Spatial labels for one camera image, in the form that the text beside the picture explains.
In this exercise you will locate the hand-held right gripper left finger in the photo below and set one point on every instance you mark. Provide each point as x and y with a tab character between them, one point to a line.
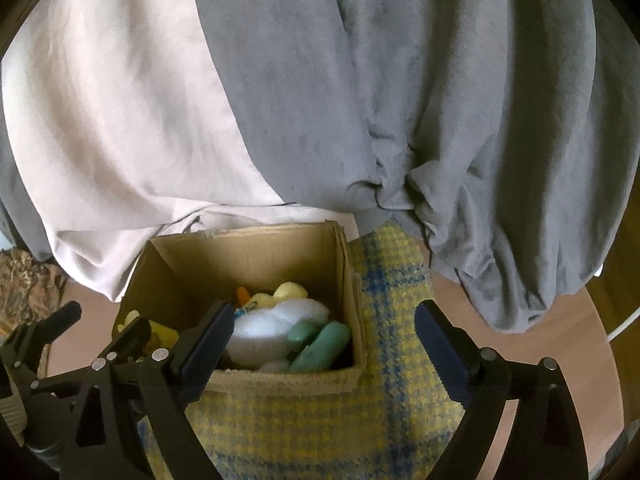
207	345

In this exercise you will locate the yellow and blue woven mat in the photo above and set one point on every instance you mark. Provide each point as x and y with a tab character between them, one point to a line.
390	300

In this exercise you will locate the white cloth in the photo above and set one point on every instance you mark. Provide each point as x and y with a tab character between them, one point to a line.
125	135

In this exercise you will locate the white plush toy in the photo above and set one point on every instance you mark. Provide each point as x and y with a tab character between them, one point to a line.
270	327

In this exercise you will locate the teal plush toy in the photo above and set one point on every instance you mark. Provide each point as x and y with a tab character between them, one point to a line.
322	342

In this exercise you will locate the brown cardboard box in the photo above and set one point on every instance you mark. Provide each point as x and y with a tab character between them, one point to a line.
170	270

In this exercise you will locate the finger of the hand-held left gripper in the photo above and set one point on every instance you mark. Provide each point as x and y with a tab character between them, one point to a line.
47	330
130	337

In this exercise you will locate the grey cloth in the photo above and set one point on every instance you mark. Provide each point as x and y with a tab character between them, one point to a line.
425	85

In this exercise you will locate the yellow toy cup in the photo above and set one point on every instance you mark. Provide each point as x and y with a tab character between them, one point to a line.
160	332

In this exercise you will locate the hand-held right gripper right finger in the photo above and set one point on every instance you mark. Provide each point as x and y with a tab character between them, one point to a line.
442	350

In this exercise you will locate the brown patterned cloth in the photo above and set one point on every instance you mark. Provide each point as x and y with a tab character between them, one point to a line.
25	285

